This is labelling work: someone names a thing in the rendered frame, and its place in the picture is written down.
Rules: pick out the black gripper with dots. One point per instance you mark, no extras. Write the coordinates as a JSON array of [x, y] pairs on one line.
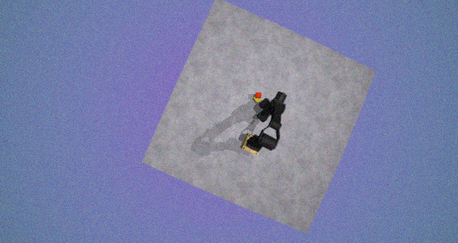
[[263, 115]]

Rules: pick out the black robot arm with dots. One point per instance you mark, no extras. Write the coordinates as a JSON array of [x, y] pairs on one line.
[[276, 108]]

